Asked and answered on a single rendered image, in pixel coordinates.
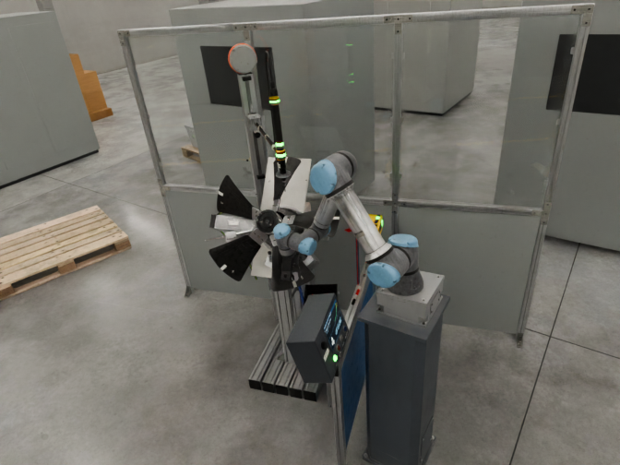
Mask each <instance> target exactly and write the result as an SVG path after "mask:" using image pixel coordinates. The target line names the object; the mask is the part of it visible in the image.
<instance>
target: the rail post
mask: <svg viewBox="0 0 620 465"><path fill-rule="evenodd" d="M331 394H332V406H333V417H334V429H335V440H336V451H337V463H338V465H347V454H346V439H345V424H344V410H343V395H342V380H341V371H340V376H339V377H337V376H334V379H333V382H332V383H331Z"/></svg>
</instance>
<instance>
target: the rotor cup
mask: <svg viewBox="0 0 620 465"><path fill-rule="evenodd" d="M284 217H285V215H284V214H282V213H281V212H278V211H277V212H275V211H273V210H271V209H266V210H263V211H261V212H260V213H259V214H258V216H257V218H256V226H257V228H258V229H259V230H260V231H261V232H263V233H265V234H266V235H267V236H270V235H272V234H274V233H272V232H273V230H274V227H275V226H276V225H278V224H280V223H282V220H283V218H284ZM266 219H268V220H269V223H265V220H266ZM279 219H280V220H281V221H279Z"/></svg>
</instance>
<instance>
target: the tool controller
mask: <svg viewBox="0 0 620 465"><path fill-rule="evenodd" d="M343 326H346V328H347V331H346V332H345V333H344V332H343ZM332 331H333V334H334V336H335V339H336V341H337V342H336V345H335V348H334V350H333V351H332V349H331V346H330V344H329V341H328V340H329V338H330V335H331V332H332ZM340 335H342V336H343V337H344V340H343V342H340ZM348 335H349V329H348V326H347V324H346V321H345V318H344V316H343V313H342V311H341V309H340V304H339V302H338V299H337V296H336V294H335V293H323V294H313V295H309V296H308V298H307V300H306V302H305V304H304V307H303V309H302V311H301V313H300V315H299V316H298V318H297V320H296V322H295V324H294V326H293V329H292V332H291V334H290V336H289V338H288V339H287V341H286V344H287V347H288V349H289V351H290V353H291V355H292V358H293V360H294V362H295V364H296V366H297V369H298V371H299V373H300V375H301V377H302V379H303V381H304V382H305V383H332V382H333V379H334V376H335V374H336V371H337V368H338V365H339V362H340V357H341V355H342V352H343V349H344V346H345V343H346V340H347V338H348ZM337 344H339V345H340V351H339V352H337V349H336V347H337ZM333 354H336V356H337V361H336V362H335V363H334V362H333Z"/></svg>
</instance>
